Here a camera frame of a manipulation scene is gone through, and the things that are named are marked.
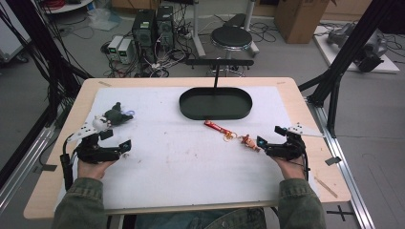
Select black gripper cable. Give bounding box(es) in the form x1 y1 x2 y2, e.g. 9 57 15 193
298 148 311 182
59 134 76 192

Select grey tape piece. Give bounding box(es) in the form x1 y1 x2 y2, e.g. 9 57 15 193
32 163 58 175

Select white power supply unit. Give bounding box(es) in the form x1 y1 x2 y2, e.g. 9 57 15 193
117 38 134 65
106 34 124 62

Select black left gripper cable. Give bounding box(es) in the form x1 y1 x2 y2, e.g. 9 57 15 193
59 134 76 192

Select white round table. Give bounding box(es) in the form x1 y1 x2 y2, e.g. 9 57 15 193
42 0 96 14

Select black padded seat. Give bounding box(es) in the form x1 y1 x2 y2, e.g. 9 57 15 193
222 12 248 30

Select white panel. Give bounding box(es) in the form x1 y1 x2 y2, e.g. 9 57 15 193
0 0 32 64

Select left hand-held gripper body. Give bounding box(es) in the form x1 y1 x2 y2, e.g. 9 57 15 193
67 122 124 165

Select grey and black device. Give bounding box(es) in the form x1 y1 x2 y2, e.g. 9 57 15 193
326 21 390 73

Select person's right hand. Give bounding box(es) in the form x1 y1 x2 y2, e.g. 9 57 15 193
272 156 307 181

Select person's legs in jeans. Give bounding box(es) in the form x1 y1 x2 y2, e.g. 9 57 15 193
135 208 267 229

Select red cable coil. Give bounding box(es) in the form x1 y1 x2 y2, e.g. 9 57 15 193
42 0 67 10

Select black frame post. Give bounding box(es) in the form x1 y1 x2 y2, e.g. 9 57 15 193
298 0 405 138
0 0 94 129

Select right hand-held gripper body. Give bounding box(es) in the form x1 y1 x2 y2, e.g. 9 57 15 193
266 122 325 161

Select dark plush toy keychain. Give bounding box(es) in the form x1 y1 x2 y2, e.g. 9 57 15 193
92 101 136 133

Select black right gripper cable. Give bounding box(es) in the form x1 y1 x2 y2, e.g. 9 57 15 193
298 148 311 182

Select white table mat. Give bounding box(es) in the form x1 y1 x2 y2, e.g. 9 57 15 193
54 85 320 212

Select black round stool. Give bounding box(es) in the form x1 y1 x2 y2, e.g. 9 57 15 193
209 26 254 78

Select cardboard box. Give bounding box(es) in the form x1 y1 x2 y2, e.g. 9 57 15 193
273 0 337 45

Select white metal table leg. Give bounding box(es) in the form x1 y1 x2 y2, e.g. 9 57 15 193
190 0 207 58
244 0 261 58

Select clear plastic bag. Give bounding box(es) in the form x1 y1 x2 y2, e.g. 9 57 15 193
87 7 122 32

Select aluminium rail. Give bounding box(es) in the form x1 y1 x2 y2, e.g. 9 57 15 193
305 95 377 229
0 124 57 213

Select black computer tower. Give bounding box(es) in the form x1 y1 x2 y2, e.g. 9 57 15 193
131 9 158 63
155 5 176 52

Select black hanger stand with tray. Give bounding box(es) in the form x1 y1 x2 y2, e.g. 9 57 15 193
178 58 255 121

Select black tape piece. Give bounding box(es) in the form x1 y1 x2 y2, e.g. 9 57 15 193
324 156 343 167

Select red strap figure keychain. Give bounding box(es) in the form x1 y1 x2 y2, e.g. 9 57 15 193
203 119 262 154

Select white floor board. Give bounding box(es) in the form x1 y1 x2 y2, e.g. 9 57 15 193
312 25 401 75

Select person's left hand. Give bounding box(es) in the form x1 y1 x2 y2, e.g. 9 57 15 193
76 158 117 180

